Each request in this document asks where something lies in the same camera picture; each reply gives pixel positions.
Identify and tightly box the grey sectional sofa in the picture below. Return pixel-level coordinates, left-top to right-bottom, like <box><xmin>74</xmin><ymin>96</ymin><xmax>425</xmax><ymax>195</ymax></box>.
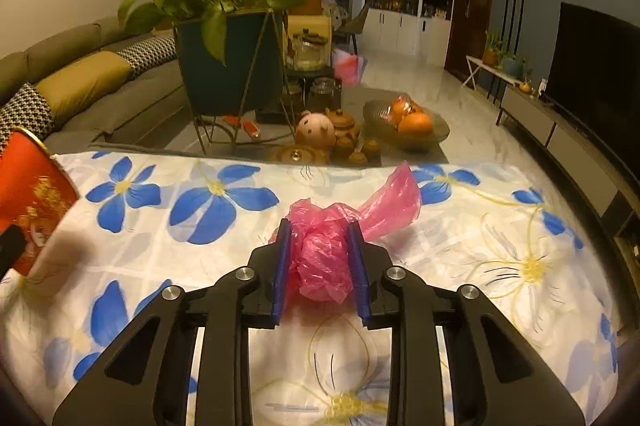
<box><xmin>0</xmin><ymin>16</ymin><xmax>191</xmax><ymax>157</ymax></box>

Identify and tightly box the dark flat box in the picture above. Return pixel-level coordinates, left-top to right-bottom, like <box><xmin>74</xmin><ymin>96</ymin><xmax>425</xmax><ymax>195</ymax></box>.
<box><xmin>255</xmin><ymin>108</ymin><xmax>301</xmax><ymax>125</ymax></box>

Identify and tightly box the large glass jar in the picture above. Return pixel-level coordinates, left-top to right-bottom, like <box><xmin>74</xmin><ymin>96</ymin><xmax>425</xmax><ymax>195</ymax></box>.
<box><xmin>285</xmin><ymin>28</ymin><xmax>333</xmax><ymax>71</ymax></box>

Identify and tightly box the mustard cushion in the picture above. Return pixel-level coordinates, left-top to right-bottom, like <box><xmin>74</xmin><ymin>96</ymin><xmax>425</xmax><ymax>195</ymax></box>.
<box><xmin>32</xmin><ymin>50</ymin><xmax>133</xmax><ymax>127</ymax></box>

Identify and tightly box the orange dining chair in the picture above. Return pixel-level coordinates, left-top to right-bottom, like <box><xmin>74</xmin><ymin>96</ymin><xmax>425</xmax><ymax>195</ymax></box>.
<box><xmin>287</xmin><ymin>0</ymin><xmax>323</xmax><ymax>16</ymax></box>

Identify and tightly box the small glass jar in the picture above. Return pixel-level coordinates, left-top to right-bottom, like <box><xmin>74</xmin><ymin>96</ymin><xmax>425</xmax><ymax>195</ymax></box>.
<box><xmin>282</xmin><ymin>80</ymin><xmax>306</xmax><ymax>111</ymax></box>
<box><xmin>307</xmin><ymin>77</ymin><xmax>343</xmax><ymax>111</ymax></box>

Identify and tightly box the plant in orange pot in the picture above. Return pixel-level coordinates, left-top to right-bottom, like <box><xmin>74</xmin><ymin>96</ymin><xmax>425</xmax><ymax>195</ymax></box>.
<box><xmin>482</xmin><ymin>30</ymin><xmax>503</xmax><ymax>66</ymax></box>

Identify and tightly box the dark coffee table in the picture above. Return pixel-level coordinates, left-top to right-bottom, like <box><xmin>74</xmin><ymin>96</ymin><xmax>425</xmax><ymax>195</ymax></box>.
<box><xmin>165</xmin><ymin>80</ymin><xmax>451</xmax><ymax>167</ymax></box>

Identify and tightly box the pink and white plastic bag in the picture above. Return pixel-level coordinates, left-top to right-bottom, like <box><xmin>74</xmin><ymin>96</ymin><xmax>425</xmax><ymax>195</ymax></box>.
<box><xmin>331</xmin><ymin>48</ymin><xmax>369</xmax><ymax>86</ymax></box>

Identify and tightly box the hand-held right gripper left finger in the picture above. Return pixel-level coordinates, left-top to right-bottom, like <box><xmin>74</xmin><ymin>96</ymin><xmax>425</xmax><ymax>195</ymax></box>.
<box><xmin>52</xmin><ymin>218</ymin><xmax>293</xmax><ymax>426</ymax></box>

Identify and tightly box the dark wooden door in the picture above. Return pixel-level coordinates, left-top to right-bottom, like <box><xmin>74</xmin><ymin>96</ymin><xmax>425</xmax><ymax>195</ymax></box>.
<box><xmin>445</xmin><ymin>0</ymin><xmax>496</xmax><ymax>81</ymax></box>

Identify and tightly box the large houndstooth cushion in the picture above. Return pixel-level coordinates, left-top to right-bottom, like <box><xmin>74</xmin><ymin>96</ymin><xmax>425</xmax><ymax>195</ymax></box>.
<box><xmin>0</xmin><ymin>83</ymin><xmax>55</xmax><ymax>151</ymax></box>

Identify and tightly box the ceramic pig figurine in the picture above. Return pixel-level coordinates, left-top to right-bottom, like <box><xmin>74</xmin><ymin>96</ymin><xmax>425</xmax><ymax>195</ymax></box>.
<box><xmin>295</xmin><ymin>110</ymin><xmax>337</xmax><ymax>151</ymax></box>

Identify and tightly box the green dining chair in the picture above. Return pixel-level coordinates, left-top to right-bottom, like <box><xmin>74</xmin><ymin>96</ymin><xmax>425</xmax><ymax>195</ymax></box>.
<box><xmin>332</xmin><ymin>3</ymin><xmax>371</xmax><ymax>54</ymax></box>

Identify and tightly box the white folding side table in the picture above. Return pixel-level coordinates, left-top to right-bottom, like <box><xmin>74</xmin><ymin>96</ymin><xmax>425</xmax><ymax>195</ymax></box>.
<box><xmin>462</xmin><ymin>54</ymin><xmax>523</xmax><ymax>104</ymax></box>

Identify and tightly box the small houndstooth cushion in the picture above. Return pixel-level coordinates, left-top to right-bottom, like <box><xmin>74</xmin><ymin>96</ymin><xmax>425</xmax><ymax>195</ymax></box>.
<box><xmin>115</xmin><ymin>34</ymin><xmax>178</xmax><ymax>79</ymax></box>

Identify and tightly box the brown clay teapot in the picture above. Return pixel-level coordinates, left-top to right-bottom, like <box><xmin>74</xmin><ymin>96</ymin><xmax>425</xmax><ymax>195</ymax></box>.
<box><xmin>325</xmin><ymin>106</ymin><xmax>362</xmax><ymax>144</ymax></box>

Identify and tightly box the glass fruit bowl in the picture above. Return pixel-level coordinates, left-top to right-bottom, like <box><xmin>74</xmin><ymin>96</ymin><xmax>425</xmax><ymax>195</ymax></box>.
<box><xmin>362</xmin><ymin>98</ymin><xmax>451</xmax><ymax>151</ymax></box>

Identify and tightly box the wrapped orange fruit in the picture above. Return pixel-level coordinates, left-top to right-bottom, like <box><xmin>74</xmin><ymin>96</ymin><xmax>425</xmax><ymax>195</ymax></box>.
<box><xmin>389</xmin><ymin>96</ymin><xmax>426</xmax><ymax>127</ymax></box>

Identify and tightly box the grey TV cabinet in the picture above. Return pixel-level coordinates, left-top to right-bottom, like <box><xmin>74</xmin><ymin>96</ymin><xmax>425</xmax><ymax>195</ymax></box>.
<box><xmin>495</xmin><ymin>83</ymin><xmax>640</xmax><ymax>257</ymax></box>

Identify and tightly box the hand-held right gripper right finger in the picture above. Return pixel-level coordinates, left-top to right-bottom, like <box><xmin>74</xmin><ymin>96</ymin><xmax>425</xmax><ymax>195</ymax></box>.
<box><xmin>346</xmin><ymin>222</ymin><xmax>586</xmax><ymax>426</ymax></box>

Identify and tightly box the red paper cup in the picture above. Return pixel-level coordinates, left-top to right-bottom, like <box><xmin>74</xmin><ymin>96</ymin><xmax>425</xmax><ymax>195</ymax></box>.
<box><xmin>0</xmin><ymin>129</ymin><xmax>81</xmax><ymax>277</ymax></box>

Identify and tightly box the plant in blue pot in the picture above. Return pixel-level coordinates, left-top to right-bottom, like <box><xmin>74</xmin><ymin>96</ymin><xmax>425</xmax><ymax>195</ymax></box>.
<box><xmin>500</xmin><ymin>50</ymin><xmax>526</xmax><ymax>79</ymax></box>

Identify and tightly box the round brown tea tray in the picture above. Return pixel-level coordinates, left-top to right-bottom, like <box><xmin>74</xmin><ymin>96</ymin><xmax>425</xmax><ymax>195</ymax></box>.
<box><xmin>267</xmin><ymin>145</ymin><xmax>331</xmax><ymax>165</ymax></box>

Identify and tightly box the black television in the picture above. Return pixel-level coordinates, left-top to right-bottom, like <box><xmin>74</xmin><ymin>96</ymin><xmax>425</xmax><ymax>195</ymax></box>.
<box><xmin>542</xmin><ymin>2</ymin><xmax>640</xmax><ymax>157</ymax></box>

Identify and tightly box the teal planter with metal stand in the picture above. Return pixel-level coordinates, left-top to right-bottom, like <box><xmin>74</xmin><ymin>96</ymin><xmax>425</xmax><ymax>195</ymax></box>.
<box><xmin>172</xmin><ymin>8</ymin><xmax>296</xmax><ymax>157</ymax></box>

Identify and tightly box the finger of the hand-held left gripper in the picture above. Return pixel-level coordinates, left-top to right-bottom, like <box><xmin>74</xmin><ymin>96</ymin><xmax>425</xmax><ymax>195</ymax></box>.
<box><xmin>0</xmin><ymin>226</ymin><xmax>25</xmax><ymax>279</ymax></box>

